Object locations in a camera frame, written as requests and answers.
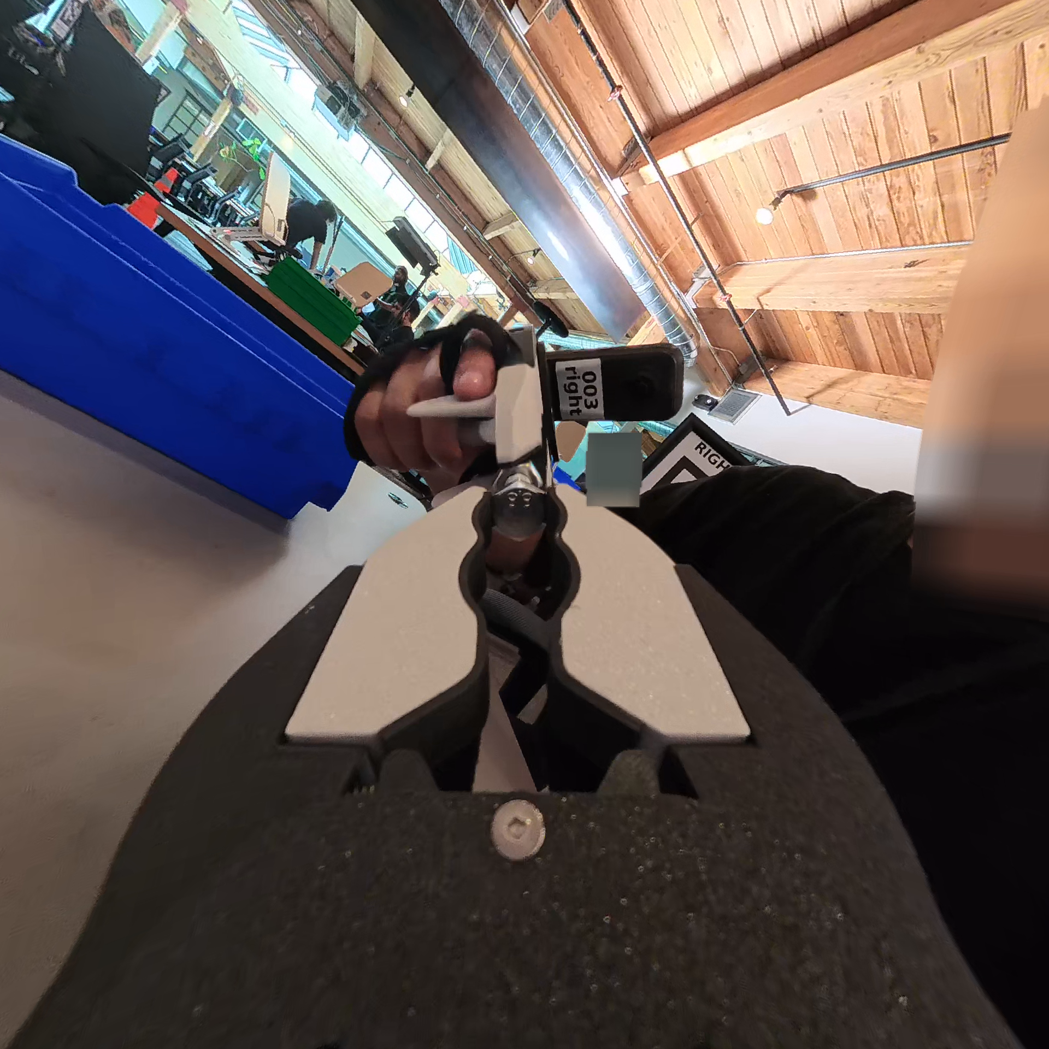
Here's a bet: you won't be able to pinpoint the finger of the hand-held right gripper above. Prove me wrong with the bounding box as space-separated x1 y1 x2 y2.
495 361 547 464

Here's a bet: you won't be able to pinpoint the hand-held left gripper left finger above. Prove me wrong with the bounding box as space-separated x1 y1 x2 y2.
284 484 493 793

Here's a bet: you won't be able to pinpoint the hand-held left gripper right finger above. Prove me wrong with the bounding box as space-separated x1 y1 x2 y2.
541 485 752 794

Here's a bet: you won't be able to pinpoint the steel hex bolt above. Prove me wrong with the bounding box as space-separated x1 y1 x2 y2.
490 482 549 534

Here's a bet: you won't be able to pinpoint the blue plastic bin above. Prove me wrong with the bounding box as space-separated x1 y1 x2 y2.
0 135 362 520

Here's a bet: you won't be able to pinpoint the person's right hand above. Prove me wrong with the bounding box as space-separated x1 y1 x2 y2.
354 336 499 493

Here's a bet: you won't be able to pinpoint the framed code sign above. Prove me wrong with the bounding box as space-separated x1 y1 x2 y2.
639 414 755 493

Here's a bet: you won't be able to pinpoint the person's black sweater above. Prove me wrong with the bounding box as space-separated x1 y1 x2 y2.
635 465 1049 1049

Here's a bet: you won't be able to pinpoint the black studio light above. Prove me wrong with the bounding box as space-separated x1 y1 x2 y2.
384 215 441 280

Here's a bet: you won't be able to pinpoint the green plastic bin stack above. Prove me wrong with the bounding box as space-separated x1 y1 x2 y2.
264 258 362 349

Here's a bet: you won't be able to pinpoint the large black screen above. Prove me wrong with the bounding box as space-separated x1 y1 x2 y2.
0 0 169 206

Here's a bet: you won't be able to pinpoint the silver spiral air duct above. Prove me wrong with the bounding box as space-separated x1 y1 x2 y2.
438 0 702 366

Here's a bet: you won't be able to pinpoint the black ceiling duct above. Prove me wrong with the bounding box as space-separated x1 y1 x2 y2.
352 0 649 337

